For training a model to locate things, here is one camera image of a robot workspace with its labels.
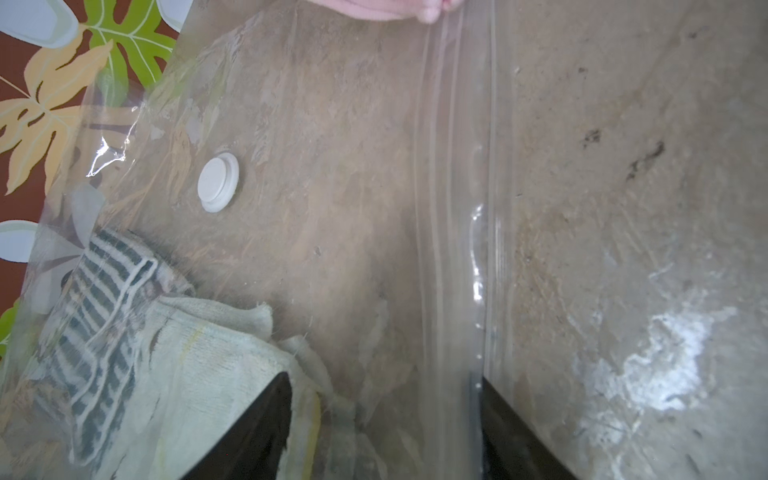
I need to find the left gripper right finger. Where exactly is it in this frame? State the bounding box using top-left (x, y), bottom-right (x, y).
top-left (480, 378), bottom-right (576, 480)

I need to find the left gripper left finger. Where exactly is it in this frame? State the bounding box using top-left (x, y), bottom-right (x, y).
top-left (183, 372), bottom-right (292, 480)

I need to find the pale green towel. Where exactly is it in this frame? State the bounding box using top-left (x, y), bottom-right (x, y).
top-left (89, 296), bottom-right (385, 480)

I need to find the green white striped towel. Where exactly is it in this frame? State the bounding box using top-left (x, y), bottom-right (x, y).
top-left (46, 228), bottom-right (195, 468)

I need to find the clear plastic vacuum bag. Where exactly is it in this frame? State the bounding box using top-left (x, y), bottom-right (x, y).
top-left (1, 1), bottom-right (508, 479)

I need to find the pink towel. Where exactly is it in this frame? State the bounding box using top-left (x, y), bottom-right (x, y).
top-left (310, 0), bottom-right (464, 25)

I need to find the white vacuum bag valve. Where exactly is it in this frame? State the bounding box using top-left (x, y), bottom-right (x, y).
top-left (197, 152), bottom-right (240, 213)

